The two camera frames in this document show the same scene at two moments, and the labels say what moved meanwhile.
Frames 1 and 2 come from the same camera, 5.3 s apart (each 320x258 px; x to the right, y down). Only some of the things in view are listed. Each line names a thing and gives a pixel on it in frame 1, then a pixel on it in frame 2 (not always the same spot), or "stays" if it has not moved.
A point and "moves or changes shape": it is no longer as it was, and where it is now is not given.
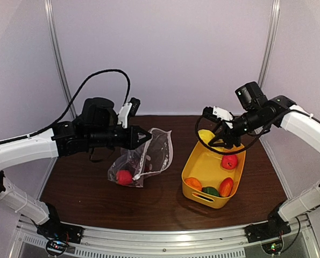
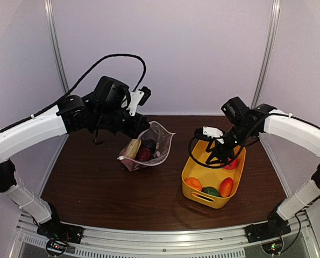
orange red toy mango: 226,187 stays
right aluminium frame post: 270,43 stays
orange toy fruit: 194,183 stays
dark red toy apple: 134,163 → 143,154
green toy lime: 210,190 stays
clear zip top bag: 154,155 moves or changes shape
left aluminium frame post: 50,13 stays
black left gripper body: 103,138 → 110,121
